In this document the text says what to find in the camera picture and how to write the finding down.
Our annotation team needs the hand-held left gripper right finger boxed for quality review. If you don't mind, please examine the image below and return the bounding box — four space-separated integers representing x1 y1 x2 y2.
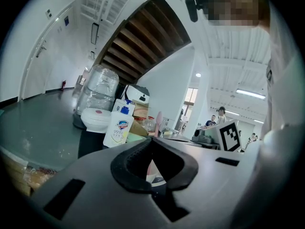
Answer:
152 137 262 229

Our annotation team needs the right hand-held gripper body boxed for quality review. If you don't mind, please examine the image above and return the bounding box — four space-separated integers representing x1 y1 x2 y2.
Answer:
191 118 246 153

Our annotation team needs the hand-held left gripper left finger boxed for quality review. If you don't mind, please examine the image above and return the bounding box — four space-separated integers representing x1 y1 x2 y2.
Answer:
30 138 168 229

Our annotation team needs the pink toothbrush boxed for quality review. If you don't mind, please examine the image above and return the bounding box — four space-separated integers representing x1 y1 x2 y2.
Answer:
145 111 165 184

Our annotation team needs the long ceiling light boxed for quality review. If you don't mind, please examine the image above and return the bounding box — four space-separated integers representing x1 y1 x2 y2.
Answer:
235 88 266 100

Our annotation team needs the metal faucet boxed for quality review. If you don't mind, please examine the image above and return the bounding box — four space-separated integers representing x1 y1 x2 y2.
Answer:
160 118 180 138

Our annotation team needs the pale green container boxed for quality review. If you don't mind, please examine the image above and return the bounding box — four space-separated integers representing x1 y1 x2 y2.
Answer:
126 132 147 143

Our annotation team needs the white pump soap bottle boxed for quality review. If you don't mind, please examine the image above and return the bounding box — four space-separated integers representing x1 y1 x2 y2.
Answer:
102 99 135 148

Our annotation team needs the person's white shirt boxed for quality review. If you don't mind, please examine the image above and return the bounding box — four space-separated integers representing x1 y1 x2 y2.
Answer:
258 0 305 167

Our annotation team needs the clear jar with red lid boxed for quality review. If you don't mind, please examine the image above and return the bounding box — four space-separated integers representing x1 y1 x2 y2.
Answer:
144 116 158 135

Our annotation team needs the white bowl with lid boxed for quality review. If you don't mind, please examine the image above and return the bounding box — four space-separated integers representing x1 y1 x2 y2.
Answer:
80 107 112 134

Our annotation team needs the tan cardboard box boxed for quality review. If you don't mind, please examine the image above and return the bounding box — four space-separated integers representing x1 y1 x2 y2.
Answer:
2 149 58 198

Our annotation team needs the brown cardboard box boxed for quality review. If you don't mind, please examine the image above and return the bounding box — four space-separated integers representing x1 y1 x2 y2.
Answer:
130 99 151 137

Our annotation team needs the white and black printed box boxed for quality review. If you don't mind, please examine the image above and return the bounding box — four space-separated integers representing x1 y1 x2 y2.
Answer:
120 83 151 104

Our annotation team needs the plastic-wrapped white appliance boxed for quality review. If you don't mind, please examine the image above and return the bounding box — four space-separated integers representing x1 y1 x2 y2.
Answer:
72 64 120 129

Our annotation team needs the wooden staircase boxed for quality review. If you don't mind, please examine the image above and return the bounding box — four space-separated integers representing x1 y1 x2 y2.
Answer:
94 0 193 87

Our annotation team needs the white door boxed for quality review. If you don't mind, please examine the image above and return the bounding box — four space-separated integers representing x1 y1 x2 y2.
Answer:
20 5 74 101

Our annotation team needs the black head-worn camera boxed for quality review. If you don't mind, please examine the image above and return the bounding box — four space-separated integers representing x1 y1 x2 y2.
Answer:
184 0 216 23

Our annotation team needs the black framed wall panel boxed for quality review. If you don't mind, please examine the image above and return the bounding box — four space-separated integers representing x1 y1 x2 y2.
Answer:
91 22 100 45

